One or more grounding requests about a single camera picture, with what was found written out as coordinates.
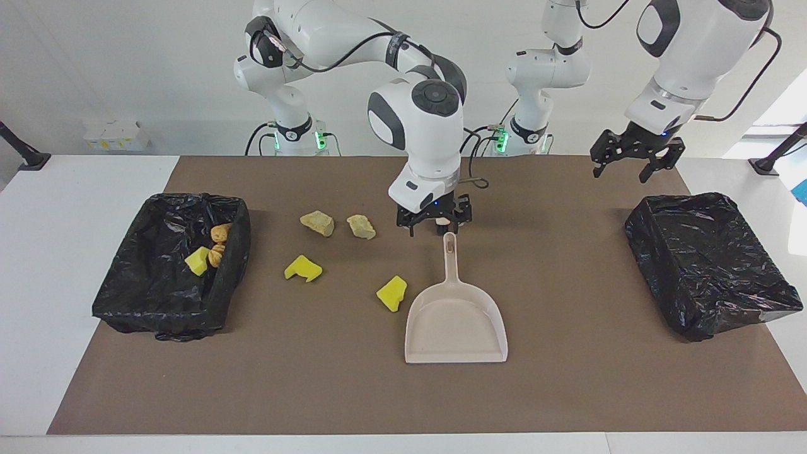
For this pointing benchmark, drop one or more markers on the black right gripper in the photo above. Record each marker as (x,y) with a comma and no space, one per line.
(435,214)

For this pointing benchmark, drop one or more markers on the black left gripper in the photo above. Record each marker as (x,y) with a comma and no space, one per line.
(643,145)

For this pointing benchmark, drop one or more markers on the pale fried dumpling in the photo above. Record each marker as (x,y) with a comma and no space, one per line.
(317,223)
(361,227)

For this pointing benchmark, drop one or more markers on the yellow sponge piece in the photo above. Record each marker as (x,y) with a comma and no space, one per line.
(301,270)
(197,261)
(392,295)

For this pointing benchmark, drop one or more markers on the beige plastic dustpan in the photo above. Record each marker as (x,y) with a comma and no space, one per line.
(454,328)

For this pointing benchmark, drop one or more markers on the brown fried croquette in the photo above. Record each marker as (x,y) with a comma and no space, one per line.
(221,233)

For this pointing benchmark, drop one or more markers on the striped croissant bread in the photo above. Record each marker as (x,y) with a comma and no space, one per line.
(217,255)

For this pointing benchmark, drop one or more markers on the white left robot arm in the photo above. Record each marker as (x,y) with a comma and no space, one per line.
(687,57)

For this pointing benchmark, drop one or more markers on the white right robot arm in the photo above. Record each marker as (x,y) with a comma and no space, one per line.
(435,139)

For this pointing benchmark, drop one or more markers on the black bag lined bin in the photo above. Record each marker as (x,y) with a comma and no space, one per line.
(151,296)
(706,265)

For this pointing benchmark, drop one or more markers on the blue object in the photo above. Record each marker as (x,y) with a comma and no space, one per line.
(802,192)

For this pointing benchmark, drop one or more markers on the brown paper table mat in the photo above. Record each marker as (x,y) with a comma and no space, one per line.
(378,391)

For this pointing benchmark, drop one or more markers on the black camera stand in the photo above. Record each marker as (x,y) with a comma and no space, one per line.
(28,157)
(766,165)

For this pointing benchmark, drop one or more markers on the white wall outlet box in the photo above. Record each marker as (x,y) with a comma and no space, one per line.
(116,135)

